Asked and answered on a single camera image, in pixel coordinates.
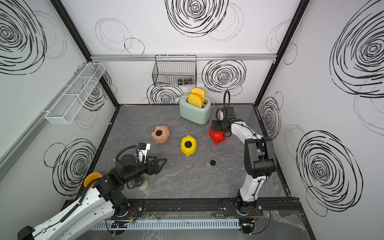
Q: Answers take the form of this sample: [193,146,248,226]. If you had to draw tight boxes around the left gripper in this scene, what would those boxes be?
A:
[123,155,168,186]

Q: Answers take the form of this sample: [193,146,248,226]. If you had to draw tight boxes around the red piggy bank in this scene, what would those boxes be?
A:
[209,127,227,146]

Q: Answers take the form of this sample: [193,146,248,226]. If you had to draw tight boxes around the pink piggy bank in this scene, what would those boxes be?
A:
[151,126,171,144]

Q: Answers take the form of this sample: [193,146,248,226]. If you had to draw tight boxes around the yellow piggy bank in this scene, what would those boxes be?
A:
[181,136,197,157]

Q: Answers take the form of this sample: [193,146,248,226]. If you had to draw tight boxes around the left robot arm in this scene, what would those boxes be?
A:
[17,154,167,240]

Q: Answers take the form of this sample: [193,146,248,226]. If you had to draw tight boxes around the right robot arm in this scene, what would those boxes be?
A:
[209,107,277,215]

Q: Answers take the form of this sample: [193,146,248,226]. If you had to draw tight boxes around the clear jar with white contents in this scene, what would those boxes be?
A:
[136,178,149,192]

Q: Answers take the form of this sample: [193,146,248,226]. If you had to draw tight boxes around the mint green toaster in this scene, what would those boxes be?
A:
[179,96,215,125]

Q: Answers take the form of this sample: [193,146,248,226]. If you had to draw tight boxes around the front toast slice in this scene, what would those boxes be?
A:
[188,93,205,108]

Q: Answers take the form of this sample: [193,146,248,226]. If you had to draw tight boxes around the toast slice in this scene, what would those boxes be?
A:
[191,88,206,97]
[188,93,205,108]

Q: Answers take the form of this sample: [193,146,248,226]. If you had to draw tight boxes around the back toast slice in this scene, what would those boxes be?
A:
[191,88,206,97]

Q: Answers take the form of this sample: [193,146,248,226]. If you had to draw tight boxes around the small jars in basket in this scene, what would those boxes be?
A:
[177,78,195,87]

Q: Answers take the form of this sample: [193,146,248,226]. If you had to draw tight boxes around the yellow mug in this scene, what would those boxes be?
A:
[84,172,102,189]

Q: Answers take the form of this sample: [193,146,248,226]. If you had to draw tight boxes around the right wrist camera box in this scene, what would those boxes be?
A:
[217,109,225,121]

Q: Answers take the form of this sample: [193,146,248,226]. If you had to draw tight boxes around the black wire wall basket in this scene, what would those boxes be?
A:
[152,55,198,87]

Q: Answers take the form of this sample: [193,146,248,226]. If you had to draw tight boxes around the white slotted cable duct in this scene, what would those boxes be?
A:
[91,219,241,231]

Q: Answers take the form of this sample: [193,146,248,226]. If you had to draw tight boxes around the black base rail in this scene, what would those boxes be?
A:
[61,197,304,218]

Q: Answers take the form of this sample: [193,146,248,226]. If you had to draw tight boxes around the white wire wall shelf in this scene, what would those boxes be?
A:
[45,63,106,125]

